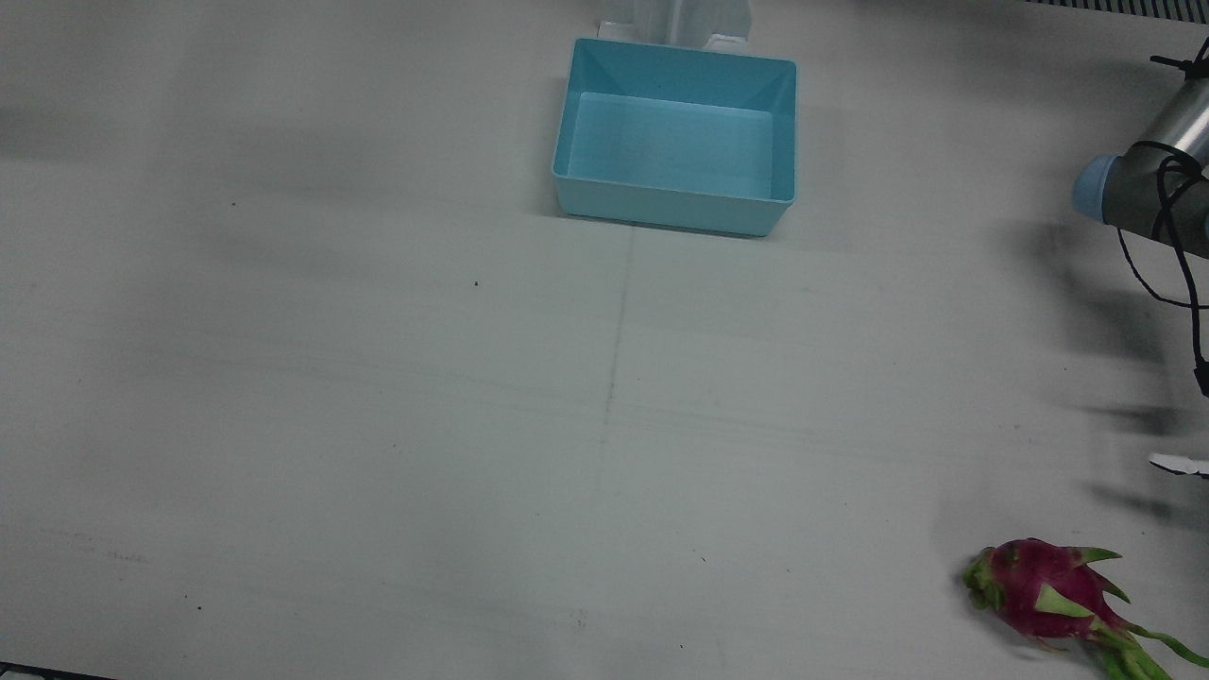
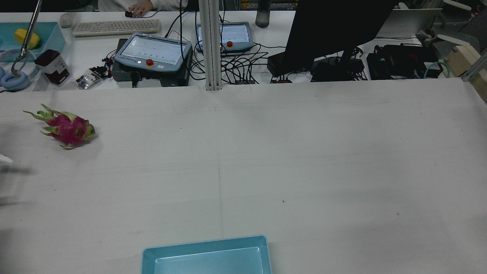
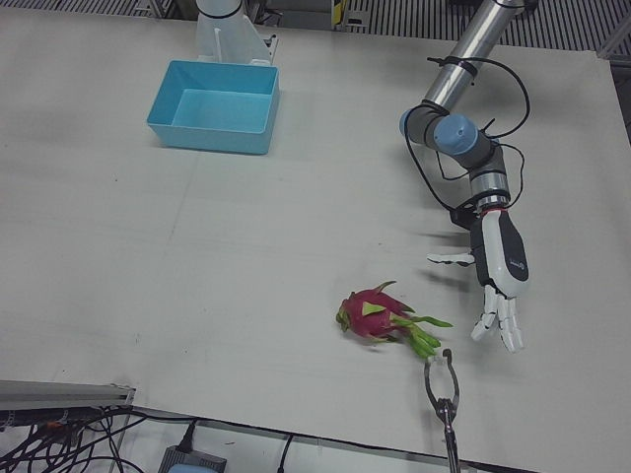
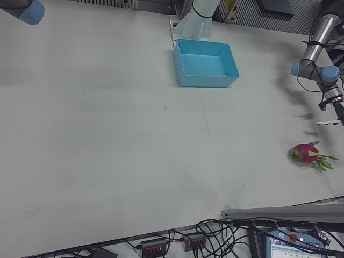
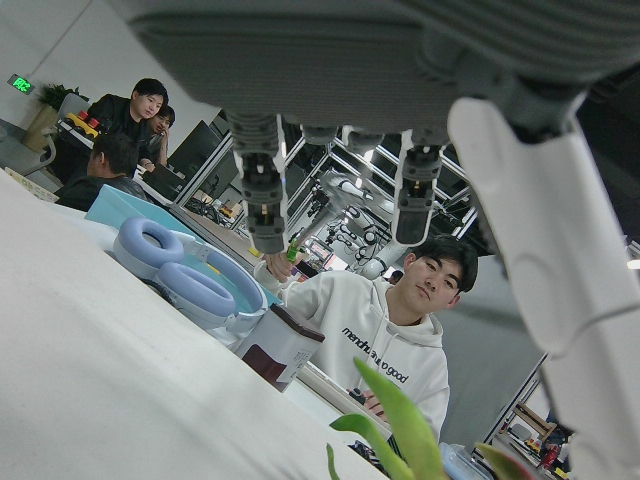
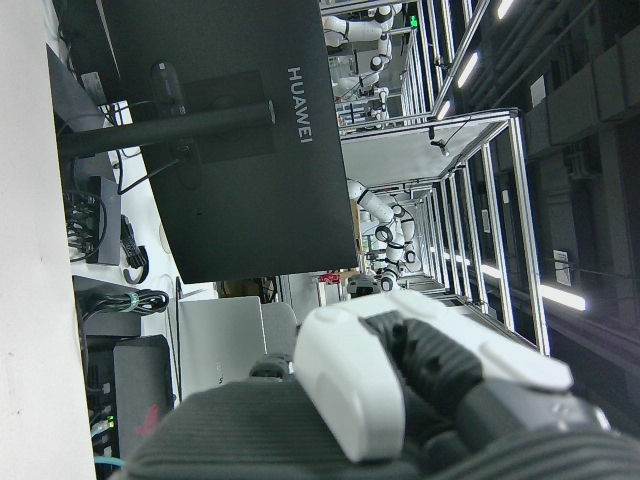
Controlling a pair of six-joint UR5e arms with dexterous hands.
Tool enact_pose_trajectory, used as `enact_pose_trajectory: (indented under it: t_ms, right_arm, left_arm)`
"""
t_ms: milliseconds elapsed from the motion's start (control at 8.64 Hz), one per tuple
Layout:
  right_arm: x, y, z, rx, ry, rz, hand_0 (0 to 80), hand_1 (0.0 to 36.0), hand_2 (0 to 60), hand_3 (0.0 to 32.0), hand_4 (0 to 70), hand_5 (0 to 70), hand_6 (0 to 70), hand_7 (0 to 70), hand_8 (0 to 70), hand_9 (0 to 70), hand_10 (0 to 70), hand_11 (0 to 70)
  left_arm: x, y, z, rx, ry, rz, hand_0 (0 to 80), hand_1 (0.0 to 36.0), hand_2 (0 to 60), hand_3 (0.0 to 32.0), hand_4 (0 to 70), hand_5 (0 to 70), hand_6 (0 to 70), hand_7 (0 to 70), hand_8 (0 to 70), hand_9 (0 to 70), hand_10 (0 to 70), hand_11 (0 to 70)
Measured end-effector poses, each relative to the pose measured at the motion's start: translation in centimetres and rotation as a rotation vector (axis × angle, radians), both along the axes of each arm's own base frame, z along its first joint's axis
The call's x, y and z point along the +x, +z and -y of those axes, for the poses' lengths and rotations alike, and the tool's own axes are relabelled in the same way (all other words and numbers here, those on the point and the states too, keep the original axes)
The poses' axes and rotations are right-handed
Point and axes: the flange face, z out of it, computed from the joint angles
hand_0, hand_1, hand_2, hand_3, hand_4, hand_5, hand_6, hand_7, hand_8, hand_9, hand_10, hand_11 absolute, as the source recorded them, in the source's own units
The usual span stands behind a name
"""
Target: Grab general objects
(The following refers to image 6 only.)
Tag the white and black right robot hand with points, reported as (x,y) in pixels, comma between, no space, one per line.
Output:
(350,380)

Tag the grey chair back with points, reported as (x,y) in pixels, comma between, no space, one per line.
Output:
(280,330)

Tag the red small object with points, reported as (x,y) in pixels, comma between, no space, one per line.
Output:
(330,278)

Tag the silver laptop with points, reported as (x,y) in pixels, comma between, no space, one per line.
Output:
(220,335)

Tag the white humanoid robot inside cage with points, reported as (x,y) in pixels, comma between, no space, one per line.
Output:
(380,210)

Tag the black Huawei monitor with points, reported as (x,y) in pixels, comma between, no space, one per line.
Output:
(250,210)

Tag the black computer case red logo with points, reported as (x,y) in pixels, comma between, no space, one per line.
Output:
(140,375)

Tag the long ceiling light strip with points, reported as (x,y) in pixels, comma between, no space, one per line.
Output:
(565,297)

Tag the short ceiling light strip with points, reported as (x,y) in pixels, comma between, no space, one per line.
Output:
(467,67)

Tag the white humanoid robot by exit sign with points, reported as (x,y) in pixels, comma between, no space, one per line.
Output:
(360,30)

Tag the aluminium frame cage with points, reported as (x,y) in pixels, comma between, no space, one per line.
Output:
(522,210)

